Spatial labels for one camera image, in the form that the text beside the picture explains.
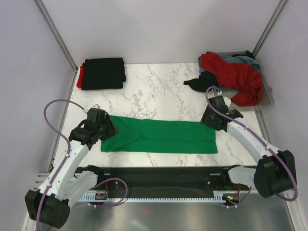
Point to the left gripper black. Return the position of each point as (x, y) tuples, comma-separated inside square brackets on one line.
[(112, 130)]

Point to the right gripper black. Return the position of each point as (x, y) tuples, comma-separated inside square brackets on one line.
[(205, 120)]

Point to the green t shirt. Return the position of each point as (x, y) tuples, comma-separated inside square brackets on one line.
[(159, 136)]

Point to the clear plastic bin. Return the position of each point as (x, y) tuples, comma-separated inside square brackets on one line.
[(267, 99)]

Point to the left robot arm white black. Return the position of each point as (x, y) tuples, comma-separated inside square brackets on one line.
[(51, 203)]

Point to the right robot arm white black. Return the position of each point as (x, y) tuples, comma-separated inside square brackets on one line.
[(275, 171)]

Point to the black crumpled t shirt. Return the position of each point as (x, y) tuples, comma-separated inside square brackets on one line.
[(203, 82)]

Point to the folded red t shirt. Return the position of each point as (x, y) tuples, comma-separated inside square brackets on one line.
[(80, 77)]

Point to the folded black t shirt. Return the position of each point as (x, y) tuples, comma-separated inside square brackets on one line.
[(103, 74)]

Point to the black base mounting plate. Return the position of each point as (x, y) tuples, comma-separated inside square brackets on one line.
[(162, 182)]

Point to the blue grey t shirt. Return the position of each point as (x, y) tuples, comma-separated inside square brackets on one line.
[(237, 58)]

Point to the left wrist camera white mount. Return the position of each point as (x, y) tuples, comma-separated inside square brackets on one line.
[(95, 114)]

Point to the grey slotted cable duct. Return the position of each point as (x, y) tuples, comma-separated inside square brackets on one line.
[(217, 197)]

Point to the left aluminium frame post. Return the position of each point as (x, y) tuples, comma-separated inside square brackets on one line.
[(55, 33)]

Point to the aluminium frame post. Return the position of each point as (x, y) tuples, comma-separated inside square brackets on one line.
[(270, 25), (55, 33)]

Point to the right aluminium frame post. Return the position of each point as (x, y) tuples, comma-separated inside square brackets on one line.
[(270, 25)]

